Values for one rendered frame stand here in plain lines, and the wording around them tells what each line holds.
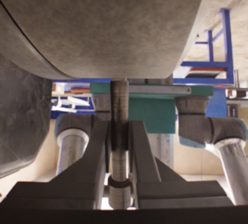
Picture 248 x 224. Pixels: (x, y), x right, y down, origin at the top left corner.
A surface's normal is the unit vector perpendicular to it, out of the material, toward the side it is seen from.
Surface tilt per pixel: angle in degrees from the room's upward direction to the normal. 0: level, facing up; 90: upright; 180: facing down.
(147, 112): 90
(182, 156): 90
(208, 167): 90
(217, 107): 90
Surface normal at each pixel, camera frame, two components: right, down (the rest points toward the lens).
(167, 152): 0.00, -0.11
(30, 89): 1.00, 0.01
